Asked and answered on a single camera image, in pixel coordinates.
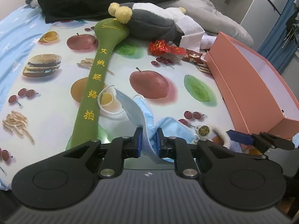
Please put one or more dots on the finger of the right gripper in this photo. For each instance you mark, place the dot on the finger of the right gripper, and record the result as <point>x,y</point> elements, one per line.
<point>238,138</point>

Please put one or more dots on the white bottle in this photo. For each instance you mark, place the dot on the white bottle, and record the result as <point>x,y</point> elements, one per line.
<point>207,41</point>

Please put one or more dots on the green fabric massage stick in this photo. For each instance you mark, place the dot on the green fabric massage stick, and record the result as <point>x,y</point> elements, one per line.
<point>109,32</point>

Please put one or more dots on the blue curtain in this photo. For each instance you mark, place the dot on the blue curtain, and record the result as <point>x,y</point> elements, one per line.
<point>281,44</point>

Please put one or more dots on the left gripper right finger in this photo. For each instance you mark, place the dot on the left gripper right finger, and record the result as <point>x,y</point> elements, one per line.
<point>180,152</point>

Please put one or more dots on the red foil packet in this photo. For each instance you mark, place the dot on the red foil packet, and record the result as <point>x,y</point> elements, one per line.
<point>158,48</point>

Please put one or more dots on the penguin plush toy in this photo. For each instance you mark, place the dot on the penguin plush toy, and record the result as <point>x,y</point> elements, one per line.
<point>147,20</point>

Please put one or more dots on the fruit pattern table mat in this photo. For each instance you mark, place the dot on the fruit pattern table mat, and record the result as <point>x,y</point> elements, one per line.
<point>51,78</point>

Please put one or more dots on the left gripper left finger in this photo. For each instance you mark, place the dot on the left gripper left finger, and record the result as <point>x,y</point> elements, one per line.
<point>117,151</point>

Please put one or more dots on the grey quilt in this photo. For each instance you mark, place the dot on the grey quilt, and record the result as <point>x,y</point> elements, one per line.
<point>205,13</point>

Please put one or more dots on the white paper tissue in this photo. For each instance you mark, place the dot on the white paper tissue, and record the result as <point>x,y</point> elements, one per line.
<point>192,33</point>

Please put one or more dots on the blue face mask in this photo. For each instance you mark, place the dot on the blue face mask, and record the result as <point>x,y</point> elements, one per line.
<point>115,104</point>

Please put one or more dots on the white cabinet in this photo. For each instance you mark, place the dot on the white cabinet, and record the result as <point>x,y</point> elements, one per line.
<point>247,2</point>

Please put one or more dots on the pink cardboard box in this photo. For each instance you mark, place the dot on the pink cardboard box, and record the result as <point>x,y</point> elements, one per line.
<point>256,96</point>

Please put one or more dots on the dark red snack packet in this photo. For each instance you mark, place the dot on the dark red snack packet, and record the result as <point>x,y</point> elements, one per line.
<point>193,57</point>

